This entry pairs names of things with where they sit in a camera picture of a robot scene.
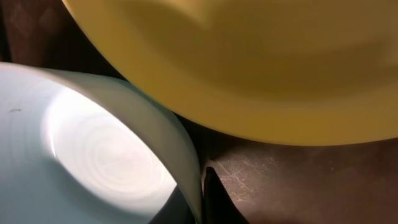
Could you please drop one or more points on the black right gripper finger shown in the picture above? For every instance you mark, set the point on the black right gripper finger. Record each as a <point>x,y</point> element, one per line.
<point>218,208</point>

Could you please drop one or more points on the dark brown serving tray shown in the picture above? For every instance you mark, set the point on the dark brown serving tray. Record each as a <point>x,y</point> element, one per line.
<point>267,183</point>

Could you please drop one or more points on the yellow plate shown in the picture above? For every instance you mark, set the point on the yellow plate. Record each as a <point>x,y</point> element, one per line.
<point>296,72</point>

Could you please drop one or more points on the light blue bowl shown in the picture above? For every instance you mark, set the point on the light blue bowl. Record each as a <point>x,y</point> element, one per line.
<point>84,148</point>

